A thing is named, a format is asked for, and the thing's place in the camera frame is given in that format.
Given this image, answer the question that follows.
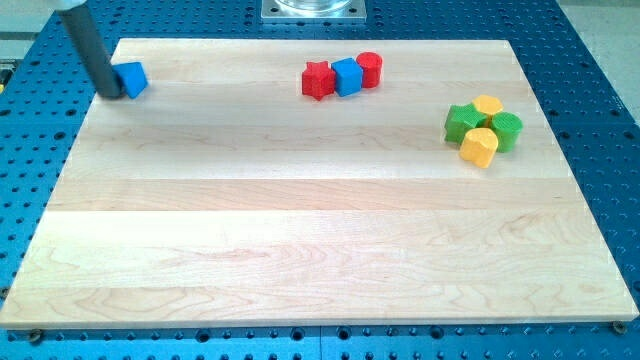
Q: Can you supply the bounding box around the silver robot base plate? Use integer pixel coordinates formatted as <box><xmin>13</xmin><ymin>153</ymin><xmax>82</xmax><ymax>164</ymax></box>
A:
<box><xmin>260</xmin><ymin>0</ymin><xmax>367</xmax><ymax>23</ymax></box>

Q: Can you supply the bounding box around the red cylinder block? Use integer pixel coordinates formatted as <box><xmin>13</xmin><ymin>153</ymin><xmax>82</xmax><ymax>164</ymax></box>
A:
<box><xmin>356</xmin><ymin>52</ymin><xmax>383</xmax><ymax>88</ymax></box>

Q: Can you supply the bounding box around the blue triangle block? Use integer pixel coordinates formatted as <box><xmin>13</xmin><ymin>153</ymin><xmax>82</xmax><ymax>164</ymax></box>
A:
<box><xmin>113</xmin><ymin>62</ymin><xmax>148</xmax><ymax>99</ymax></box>

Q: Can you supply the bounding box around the green cylinder block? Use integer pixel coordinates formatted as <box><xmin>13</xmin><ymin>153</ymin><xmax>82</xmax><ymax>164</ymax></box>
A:
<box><xmin>490</xmin><ymin>112</ymin><xmax>523</xmax><ymax>153</ymax></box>

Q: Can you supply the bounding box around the green star block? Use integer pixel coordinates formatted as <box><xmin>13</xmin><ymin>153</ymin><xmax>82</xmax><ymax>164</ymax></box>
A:
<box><xmin>444</xmin><ymin>103</ymin><xmax>487</xmax><ymax>144</ymax></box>

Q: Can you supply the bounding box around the blue cube block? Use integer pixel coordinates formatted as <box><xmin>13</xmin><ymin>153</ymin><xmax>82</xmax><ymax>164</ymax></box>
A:
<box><xmin>331</xmin><ymin>58</ymin><xmax>363</xmax><ymax>97</ymax></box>

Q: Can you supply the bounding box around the blue perforated metal table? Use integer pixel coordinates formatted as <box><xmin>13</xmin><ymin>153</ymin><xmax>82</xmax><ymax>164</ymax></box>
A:
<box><xmin>1</xmin><ymin>1</ymin><xmax>639</xmax><ymax>359</ymax></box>

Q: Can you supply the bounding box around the light wooden board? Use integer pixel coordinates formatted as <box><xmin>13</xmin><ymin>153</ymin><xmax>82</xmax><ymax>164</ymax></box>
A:
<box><xmin>1</xmin><ymin>38</ymin><xmax>638</xmax><ymax>329</ymax></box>

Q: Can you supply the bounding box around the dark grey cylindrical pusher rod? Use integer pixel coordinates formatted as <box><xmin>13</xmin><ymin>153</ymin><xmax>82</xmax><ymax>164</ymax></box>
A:
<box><xmin>55</xmin><ymin>4</ymin><xmax>124</xmax><ymax>99</ymax></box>

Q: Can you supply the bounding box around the red star block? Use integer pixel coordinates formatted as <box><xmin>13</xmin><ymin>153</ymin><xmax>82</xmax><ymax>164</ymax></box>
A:
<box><xmin>301</xmin><ymin>61</ymin><xmax>336</xmax><ymax>101</ymax></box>

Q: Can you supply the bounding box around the yellow hexagon block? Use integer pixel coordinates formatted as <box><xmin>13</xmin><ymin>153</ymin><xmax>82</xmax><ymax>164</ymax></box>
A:
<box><xmin>472</xmin><ymin>94</ymin><xmax>504</xmax><ymax>127</ymax></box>

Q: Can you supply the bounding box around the yellow heart block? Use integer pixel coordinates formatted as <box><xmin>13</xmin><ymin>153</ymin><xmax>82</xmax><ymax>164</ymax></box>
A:
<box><xmin>459</xmin><ymin>128</ymin><xmax>499</xmax><ymax>168</ymax></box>

